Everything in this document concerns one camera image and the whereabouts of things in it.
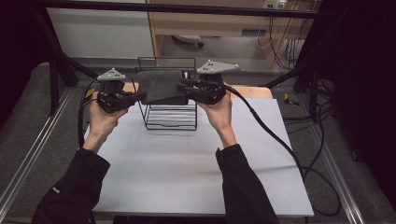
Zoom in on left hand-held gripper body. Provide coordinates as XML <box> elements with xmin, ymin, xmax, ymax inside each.
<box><xmin>95</xmin><ymin>67</ymin><xmax>138</xmax><ymax>114</ymax></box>

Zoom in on person's left hand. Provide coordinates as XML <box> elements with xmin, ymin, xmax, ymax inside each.
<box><xmin>87</xmin><ymin>91</ymin><xmax>129</xmax><ymax>143</ymax></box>

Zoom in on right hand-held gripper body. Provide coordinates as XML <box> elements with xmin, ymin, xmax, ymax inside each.
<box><xmin>180</xmin><ymin>59</ymin><xmax>240</xmax><ymax>105</ymax></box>

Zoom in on white board sheet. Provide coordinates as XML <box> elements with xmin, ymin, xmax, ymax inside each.
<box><xmin>83</xmin><ymin>96</ymin><xmax>316</xmax><ymax>217</ymax></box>

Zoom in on white cabinet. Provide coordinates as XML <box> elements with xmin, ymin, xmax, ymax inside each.
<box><xmin>46</xmin><ymin>7</ymin><xmax>156</xmax><ymax>60</ymax></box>

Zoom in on office chair base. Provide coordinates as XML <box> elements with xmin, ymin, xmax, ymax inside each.
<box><xmin>172</xmin><ymin>34</ymin><xmax>205</xmax><ymax>49</ymax></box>

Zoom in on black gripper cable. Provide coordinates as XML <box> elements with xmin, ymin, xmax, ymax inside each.
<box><xmin>223</xmin><ymin>83</ymin><xmax>343</xmax><ymax>217</ymax></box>
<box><xmin>77</xmin><ymin>77</ymin><xmax>101</xmax><ymax>149</ymax></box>

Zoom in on black floor cables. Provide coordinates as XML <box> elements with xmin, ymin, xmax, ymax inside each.
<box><xmin>281</xmin><ymin>77</ymin><xmax>335</xmax><ymax>175</ymax></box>

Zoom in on white power strip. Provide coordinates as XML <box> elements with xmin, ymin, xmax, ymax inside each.
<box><xmin>262</xmin><ymin>0</ymin><xmax>288</xmax><ymax>10</ymax></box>

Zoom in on aluminium rail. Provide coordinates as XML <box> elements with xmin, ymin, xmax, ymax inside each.
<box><xmin>307</xmin><ymin>122</ymin><xmax>366</xmax><ymax>224</ymax></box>
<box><xmin>0</xmin><ymin>89</ymin><xmax>75</xmax><ymax>214</ymax></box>

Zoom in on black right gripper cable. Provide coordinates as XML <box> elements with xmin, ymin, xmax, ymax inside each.
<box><xmin>223</xmin><ymin>83</ymin><xmax>343</xmax><ymax>217</ymax></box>

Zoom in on bundle of hanging cables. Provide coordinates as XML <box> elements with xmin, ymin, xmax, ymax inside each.
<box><xmin>255</xmin><ymin>8</ymin><xmax>307</xmax><ymax>71</ymax></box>

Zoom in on black wire rack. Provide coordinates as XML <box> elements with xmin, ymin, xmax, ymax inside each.
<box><xmin>131</xmin><ymin>56</ymin><xmax>199</xmax><ymax>132</ymax></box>

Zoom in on light wooden desk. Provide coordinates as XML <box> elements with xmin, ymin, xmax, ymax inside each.
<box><xmin>145</xmin><ymin>0</ymin><xmax>316</xmax><ymax>68</ymax></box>

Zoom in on person's right hand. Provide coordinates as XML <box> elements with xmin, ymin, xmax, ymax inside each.
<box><xmin>197</xmin><ymin>81</ymin><xmax>237</xmax><ymax>138</ymax></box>

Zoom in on dark grey towel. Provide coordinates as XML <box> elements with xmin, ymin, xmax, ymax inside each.
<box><xmin>135</xmin><ymin>69</ymin><xmax>190</xmax><ymax>106</ymax></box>

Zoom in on black metal frame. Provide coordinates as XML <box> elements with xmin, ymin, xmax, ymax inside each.
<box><xmin>31</xmin><ymin>0</ymin><xmax>331</xmax><ymax>117</ymax></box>

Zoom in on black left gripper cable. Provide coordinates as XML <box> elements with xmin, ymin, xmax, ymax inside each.
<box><xmin>77</xmin><ymin>77</ymin><xmax>101</xmax><ymax>149</ymax></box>

